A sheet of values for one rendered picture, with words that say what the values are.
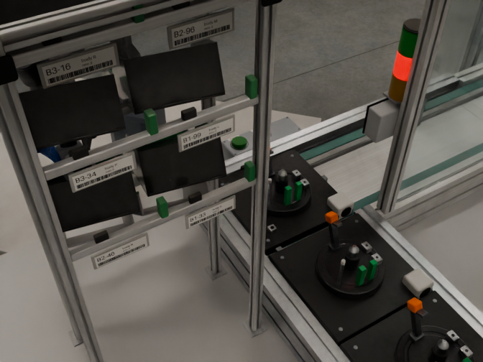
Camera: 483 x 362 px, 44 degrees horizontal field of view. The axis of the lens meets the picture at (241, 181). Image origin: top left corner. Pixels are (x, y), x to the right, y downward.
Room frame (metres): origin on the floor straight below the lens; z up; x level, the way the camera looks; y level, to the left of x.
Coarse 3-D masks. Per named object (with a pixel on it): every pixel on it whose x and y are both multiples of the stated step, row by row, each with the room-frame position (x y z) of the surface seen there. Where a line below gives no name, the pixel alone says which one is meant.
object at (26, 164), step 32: (96, 0) 0.58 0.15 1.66; (128, 0) 0.58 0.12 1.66; (160, 0) 0.60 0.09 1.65; (256, 0) 0.68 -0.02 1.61; (0, 32) 0.51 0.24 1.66; (32, 32) 0.52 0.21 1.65; (64, 32) 0.54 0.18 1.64; (256, 32) 0.68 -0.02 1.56; (256, 64) 0.68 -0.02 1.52; (0, 96) 0.50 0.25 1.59; (0, 128) 0.64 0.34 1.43; (256, 128) 0.67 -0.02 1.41; (32, 160) 0.51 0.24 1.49; (256, 160) 0.68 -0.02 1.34; (32, 192) 0.50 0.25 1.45; (256, 192) 0.67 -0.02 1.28; (256, 224) 0.67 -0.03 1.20; (64, 256) 0.51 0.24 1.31; (256, 256) 0.66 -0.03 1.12; (64, 288) 0.65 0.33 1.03; (256, 288) 0.67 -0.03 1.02; (256, 320) 0.67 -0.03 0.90; (96, 352) 0.50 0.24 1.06
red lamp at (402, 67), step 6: (396, 60) 0.95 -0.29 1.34; (402, 60) 0.94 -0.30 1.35; (408, 60) 0.93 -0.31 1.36; (396, 66) 0.95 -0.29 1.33; (402, 66) 0.94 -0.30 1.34; (408, 66) 0.93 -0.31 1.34; (396, 72) 0.95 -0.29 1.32; (402, 72) 0.94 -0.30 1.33; (408, 72) 0.93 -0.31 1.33; (402, 78) 0.94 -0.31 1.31
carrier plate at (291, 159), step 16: (272, 160) 1.08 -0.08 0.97; (288, 160) 1.08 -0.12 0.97; (304, 160) 1.08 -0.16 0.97; (240, 176) 1.02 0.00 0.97; (304, 176) 1.02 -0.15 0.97; (320, 176) 1.02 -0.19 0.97; (240, 192) 0.97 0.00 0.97; (320, 192) 0.97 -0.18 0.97; (336, 192) 0.97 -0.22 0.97; (240, 208) 0.92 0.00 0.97; (320, 208) 0.92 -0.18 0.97; (288, 224) 0.87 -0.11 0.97; (304, 224) 0.87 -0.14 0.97; (320, 224) 0.87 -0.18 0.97; (272, 240) 0.82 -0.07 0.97; (288, 240) 0.83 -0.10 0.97
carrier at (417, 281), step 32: (352, 224) 0.87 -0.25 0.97; (288, 256) 0.78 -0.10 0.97; (320, 256) 0.76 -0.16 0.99; (352, 256) 0.73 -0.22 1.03; (384, 256) 0.78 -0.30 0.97; (320, 288) 0.70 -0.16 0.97; (352, 288) 0.68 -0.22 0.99; (384, 288) 0.70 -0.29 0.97; (416, 288) 0.69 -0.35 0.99; (320, 320) 0.63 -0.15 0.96; (352, 320) 0.62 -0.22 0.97
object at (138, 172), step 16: (160, 144) 0.87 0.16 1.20; (176, 144) 0.68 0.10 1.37; (208, 144) 0.69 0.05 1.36; (144, 160) 0.66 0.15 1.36; (160, 160) 0.66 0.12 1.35; (176, 160) 0.67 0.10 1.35; (192, 160) 0.67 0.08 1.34; (208, 160) 0.68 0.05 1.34; (144, 176) 0.64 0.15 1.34; (160, 176) 0.65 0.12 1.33; (176, 176) 0.66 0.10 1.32; (192, 176) 0.66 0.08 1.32; (208, 176) 0.67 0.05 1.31; (224, 176) 0.68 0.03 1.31; (160, 192) 0.64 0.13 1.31
